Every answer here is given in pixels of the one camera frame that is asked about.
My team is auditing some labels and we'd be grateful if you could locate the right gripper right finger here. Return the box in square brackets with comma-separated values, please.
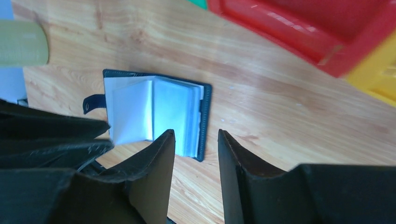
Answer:
[218, 130, 396, 224]

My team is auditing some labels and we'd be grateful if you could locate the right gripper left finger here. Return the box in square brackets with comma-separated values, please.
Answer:
[0, 129, 175, 224]

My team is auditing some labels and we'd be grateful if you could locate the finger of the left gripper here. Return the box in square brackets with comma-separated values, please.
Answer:
[0, 99, 110, 140]
[0, 140, 114, 170]

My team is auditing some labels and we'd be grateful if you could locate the navy blue card holder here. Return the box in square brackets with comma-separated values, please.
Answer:
[82, 69, 212, 162]

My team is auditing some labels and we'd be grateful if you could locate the yellow plastic bin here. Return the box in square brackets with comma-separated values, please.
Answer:
[345, 32, 396, 107]

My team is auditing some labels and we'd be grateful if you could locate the red plastic bin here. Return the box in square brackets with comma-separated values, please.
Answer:
[207, 0, 396, 77]

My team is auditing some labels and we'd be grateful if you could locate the green plastic bin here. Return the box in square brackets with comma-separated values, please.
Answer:
[188, 0, 208, 10]

